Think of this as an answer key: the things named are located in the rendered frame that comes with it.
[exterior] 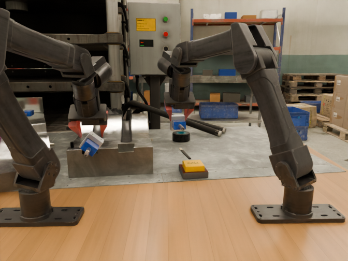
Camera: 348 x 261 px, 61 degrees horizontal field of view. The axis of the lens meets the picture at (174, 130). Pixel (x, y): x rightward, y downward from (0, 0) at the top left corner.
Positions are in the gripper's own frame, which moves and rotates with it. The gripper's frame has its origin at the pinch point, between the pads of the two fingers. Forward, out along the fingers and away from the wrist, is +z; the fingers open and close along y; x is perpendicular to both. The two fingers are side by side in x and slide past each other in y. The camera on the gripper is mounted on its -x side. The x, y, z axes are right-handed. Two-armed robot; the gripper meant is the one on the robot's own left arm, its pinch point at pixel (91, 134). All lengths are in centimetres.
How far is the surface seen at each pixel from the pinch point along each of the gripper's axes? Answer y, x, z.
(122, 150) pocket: -9.0, 0.6, 7.1
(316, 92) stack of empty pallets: -419, -419, 291
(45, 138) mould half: 17.1, -9.5, 10.0
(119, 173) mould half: -7.9, 7.5, 10.1
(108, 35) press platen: -2, -78, 5
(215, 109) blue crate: -145, -284, 222
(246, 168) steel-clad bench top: -50, 7, 11
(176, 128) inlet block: -27.4, -6.4, 4.5
